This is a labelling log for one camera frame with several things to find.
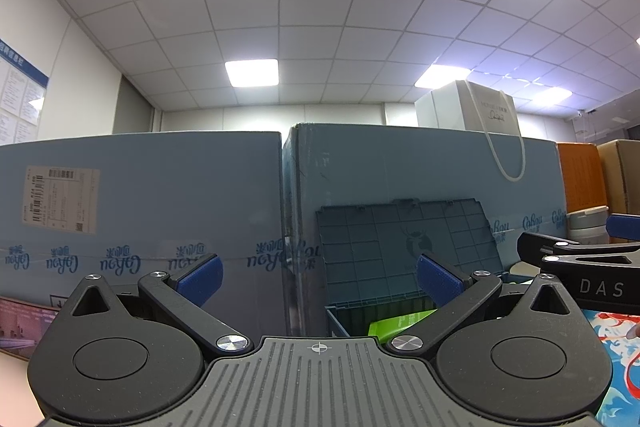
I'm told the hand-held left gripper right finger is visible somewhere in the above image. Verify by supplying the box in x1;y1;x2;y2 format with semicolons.
386;251;573;354

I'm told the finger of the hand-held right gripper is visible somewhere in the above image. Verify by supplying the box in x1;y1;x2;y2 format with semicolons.
606;214;640;244
516;231;640;273

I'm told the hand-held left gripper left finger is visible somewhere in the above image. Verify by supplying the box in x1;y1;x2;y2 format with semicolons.
70;253;251;354

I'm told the green tube with white cap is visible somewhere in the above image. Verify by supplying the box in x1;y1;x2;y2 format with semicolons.
367;308;441;343

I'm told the blue container-style storage box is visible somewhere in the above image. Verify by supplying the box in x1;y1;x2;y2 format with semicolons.
315;198;538;343

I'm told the brown cardboard box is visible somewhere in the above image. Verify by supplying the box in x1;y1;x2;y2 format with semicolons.
597;139;640;215

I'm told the orange cardboard box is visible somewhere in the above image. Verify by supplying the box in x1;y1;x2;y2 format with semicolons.
556;142;608;214

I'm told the printed anime desk mat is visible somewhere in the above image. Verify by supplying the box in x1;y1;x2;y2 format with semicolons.
580;304;640;427

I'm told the large blue labelled cardboard box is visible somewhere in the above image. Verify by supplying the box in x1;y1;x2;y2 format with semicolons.
0;130;291;338

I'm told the ceiling light panel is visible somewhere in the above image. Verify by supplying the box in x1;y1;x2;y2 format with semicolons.
224;58;279;88
414;64;473;88
530;87;573;108

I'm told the white paper bag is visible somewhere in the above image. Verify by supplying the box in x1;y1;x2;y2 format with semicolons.
414;79;526;182

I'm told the pink printed card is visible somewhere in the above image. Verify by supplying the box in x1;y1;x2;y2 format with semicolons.
0;296;58;362

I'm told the wall poster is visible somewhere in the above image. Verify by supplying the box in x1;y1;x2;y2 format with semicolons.
0;38;50;146

